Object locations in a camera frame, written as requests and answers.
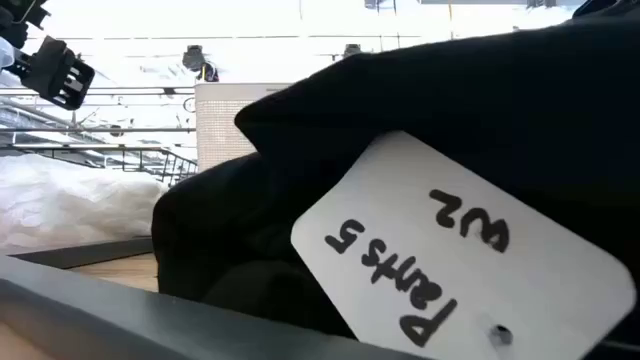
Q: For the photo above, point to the white cloth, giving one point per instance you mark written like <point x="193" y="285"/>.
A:
<point x="65" y="200"/>

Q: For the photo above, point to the black pants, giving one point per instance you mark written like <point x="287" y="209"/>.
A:
<point x="400" y="90"/>

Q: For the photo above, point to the white handwritten paper tag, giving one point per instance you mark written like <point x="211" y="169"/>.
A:
<point x="500" y="300"/>

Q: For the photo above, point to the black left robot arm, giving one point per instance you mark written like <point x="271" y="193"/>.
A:
<point x="15" y="20"/>

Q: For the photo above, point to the dark ceiling-mounted device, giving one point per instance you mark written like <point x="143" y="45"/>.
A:
<point x="194" y="57"/>
<point x="351" y="49"/>

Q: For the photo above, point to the grey clothes hanger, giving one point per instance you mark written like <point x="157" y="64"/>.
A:
<point x="100" y="310"/>

